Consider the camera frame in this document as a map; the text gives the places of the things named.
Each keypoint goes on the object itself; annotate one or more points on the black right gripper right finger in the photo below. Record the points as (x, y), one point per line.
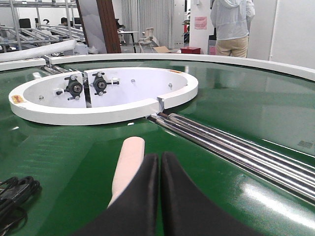
(186, 211)

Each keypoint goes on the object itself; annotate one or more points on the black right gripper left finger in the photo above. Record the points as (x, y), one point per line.
(135, 210)

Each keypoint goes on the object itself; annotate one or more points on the pink hand broom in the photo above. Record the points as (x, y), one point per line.
(130, 159)

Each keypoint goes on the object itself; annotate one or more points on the green conveyor belt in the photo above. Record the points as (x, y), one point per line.
(75, 164)

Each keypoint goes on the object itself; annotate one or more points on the steel conveyor rollers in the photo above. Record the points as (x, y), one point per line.
(51, 69)
(283, 171)

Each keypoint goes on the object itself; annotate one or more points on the far steel conveyor rollers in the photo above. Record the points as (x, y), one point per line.
(51, 69)

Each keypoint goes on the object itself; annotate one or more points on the right black bearing block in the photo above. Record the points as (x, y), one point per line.
(100, 84)

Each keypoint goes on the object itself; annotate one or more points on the black bearing block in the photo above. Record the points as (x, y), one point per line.
(73, 87)
(100, 84)

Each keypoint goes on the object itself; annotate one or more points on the left black bearing block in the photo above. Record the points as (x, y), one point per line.
(73, 87)

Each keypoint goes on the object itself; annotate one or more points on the red box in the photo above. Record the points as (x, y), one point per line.
(190, 50)

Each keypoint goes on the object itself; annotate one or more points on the folding chair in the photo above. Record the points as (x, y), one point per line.
(148, 39)

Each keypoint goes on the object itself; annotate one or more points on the white foam tube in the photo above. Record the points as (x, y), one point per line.
(38, 51)

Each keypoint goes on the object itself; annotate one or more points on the person in white coat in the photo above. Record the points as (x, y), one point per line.
(231, 19)

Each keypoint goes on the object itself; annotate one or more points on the brown wooden pillar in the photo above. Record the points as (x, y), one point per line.
(108, 26)

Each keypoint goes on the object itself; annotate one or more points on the metal roller rack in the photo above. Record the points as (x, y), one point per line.
(43, 32)

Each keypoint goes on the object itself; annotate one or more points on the pink wall notice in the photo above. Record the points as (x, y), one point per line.
(200, 23)

